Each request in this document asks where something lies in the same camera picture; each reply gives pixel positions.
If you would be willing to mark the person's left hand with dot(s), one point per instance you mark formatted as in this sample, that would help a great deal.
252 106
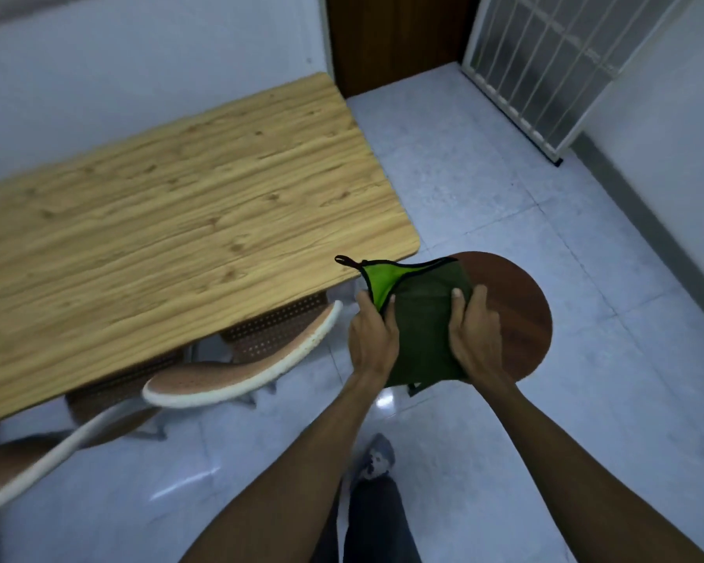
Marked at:
372 345

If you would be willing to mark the person's right hand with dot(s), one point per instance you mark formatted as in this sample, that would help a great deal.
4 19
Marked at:
478 345

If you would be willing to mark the person's right thumb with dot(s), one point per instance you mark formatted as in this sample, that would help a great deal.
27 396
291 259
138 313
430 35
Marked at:
457 310

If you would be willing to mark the person's left thumb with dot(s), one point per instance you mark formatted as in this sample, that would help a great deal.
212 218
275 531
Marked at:
391 315

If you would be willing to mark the green fabric bag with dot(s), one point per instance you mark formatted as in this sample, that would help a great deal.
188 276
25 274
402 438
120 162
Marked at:
425 334

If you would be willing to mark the person's right forearm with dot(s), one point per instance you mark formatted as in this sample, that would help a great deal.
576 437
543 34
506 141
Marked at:
569 480

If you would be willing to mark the person's left forearm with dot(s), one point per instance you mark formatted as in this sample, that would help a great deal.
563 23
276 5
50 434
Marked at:
293 474

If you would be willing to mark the round brown wooden stool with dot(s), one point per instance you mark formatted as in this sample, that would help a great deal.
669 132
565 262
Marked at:
519 310

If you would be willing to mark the person's grey shoe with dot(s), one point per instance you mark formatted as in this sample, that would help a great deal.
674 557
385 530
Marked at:
376 457

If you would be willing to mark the brown perforated white-rimmed chair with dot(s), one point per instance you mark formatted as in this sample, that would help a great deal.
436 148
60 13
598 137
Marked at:
47 463
240 381

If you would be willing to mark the person's dark trouser leg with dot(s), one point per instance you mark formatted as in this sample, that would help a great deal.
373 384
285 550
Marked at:
375 521

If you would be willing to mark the light wooden table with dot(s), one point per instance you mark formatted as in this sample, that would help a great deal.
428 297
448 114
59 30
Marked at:
182 216

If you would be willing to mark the white metal grille gate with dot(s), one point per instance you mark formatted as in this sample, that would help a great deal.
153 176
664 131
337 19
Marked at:
557 58

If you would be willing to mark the brown wooden door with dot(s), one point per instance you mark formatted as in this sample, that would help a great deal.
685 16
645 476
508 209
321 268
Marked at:
399 35

